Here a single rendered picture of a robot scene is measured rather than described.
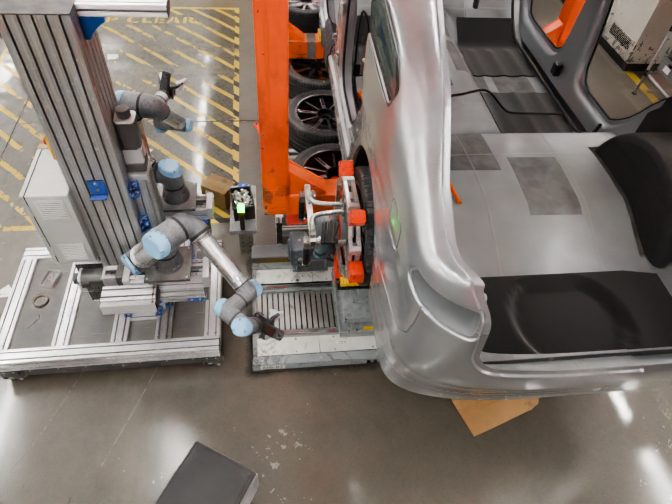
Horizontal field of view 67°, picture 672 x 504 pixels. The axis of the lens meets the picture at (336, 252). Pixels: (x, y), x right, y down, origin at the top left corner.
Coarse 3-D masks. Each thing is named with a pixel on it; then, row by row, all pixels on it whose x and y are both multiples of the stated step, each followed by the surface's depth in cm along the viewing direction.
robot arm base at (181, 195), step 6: (186, 186) 290; (162, 192) 287; (168, 192) 283; (174, 192) 282; (180, 192) 284; (186, 192) 288; (168, 198) 285; (174, 198) 284; (180, 198) 286; (186, 198) 289; (174, 204) 287
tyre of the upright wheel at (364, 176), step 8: (360, 168) 269; (368, 168) 271; (360, 176) 263; (368, 176) 261; (360, 184) 263; (368, 184) 257; (368, 192) 253; (368, 200) 251; (368, 208) 251; (368, 216) 250; (368, 224) 250; (368, 232) 250; (368, 240) 251; (368, 248) 253; (368, 256) 254; (368, 264) 257; (368, 272) 260; (368, 280) 267
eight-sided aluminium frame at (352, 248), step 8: (344, 176) 268; (352, 176) 268; (336, 184) 290; (344, 184) 264; (352, 184) 264; (336, 192) 294; (344, 192) 263; (352, 192) 264; (336, 200) 297; (336, 208) 302; (352, 208) 254; (360, 232) 255; (344, 240) 305; (360, 240) 255; (336, 248) 305; (344, 248) 302; (352, 248) 255; (360, 248) 256; (344, 256) 302; (344, 272) 273
